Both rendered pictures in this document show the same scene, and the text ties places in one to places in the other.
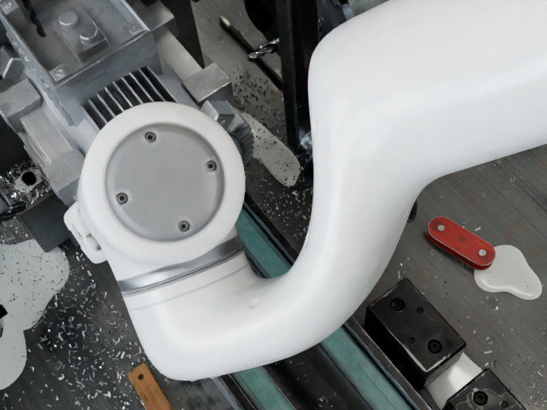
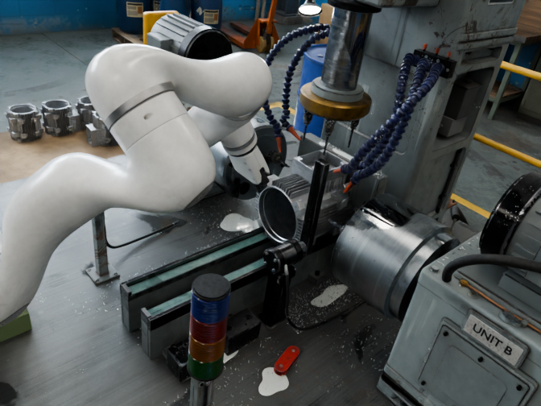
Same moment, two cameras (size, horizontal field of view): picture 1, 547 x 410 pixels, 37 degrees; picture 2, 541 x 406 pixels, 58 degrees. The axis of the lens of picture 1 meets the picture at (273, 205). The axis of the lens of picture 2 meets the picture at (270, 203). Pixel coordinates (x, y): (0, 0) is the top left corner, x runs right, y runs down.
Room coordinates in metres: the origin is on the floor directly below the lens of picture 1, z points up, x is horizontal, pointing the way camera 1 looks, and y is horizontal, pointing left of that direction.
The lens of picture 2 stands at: (0.09, -0.94, 1.73)
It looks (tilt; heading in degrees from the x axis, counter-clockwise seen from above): 32 degrees down; 75
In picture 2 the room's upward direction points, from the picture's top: 8 degrees clockwise
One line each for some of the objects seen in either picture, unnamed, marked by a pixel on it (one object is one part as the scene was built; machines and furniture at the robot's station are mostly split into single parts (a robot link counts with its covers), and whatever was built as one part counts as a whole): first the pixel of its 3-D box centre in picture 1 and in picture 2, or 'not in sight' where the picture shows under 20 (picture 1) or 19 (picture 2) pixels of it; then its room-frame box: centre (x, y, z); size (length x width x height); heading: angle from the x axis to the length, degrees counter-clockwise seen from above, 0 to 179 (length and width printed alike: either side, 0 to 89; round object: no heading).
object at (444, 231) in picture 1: (460, 243); (287, 360); (0.38, -0.22, 0.81); 0.09 x 0.03 x 0.02; 47
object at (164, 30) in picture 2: not in sight; (174, 82); (0.13, 0.67, 1.16); 0.33 x 0.26 x 0.42; 120
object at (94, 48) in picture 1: (80, 41); (319, 172); (0.51, 0.16, 1.11); 0.12 x 0.11 x 0.07; 30
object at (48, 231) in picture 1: (44, 200); not in sight; (0.48, 0.27, 0.86); 0.07 x 0.06 x 0.12; 120
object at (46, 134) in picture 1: (124, 123); (303, 205); (0.48, 0.14, 1.02); 0.20 x 0.19 x 0.19; 30
